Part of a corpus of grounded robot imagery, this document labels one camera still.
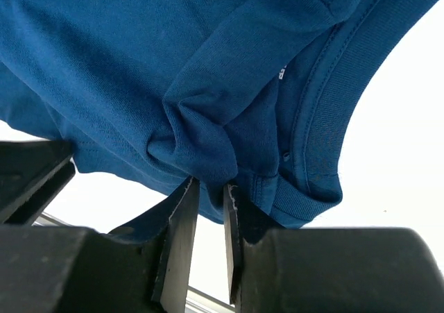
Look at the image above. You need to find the navy blue printed t-shirt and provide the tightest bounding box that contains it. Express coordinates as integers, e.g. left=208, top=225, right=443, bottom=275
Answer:
left=1, top=0, right=438, bottom=228

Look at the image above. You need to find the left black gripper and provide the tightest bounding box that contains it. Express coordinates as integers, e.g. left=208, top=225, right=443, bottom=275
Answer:
left=1, top=140, right=76, bottom=225

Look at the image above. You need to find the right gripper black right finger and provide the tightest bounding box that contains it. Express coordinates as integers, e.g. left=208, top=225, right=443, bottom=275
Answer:
left=223, top=184, right=443, bottom=313

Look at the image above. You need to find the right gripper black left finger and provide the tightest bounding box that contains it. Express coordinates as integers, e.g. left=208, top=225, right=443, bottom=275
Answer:
left=1, top=178, right=200, bottom=312

